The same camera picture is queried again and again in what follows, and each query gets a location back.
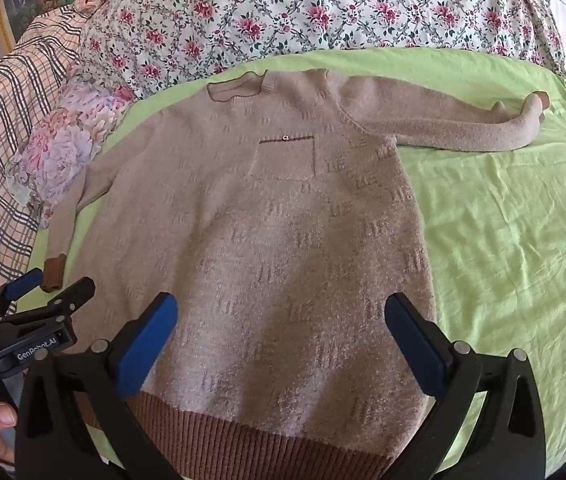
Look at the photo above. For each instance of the purple floral pillow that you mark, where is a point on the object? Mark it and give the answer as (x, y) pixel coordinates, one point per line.
(63, 140)

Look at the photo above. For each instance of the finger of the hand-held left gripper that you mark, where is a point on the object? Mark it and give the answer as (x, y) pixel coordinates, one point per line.
(75, 295)
(25, 282)

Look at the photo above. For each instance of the plaid blanket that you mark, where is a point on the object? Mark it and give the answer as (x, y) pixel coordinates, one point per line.
(8, 125)

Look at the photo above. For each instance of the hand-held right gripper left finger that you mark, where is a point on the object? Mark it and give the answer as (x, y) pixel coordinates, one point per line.
(148, 345)

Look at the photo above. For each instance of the white floral quilt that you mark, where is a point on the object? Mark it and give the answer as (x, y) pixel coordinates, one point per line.
(313, 5)

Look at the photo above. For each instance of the pink cloth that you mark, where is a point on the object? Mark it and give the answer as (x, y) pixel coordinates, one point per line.
(85, 4)

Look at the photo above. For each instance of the beige knitted sweater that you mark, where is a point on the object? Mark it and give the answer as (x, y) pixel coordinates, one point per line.
(273, 240)

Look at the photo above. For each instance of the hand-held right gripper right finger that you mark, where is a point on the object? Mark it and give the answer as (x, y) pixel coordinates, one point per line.
(415, 345)

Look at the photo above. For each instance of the green bed sheet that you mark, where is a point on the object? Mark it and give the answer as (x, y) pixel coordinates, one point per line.
(503, 220)

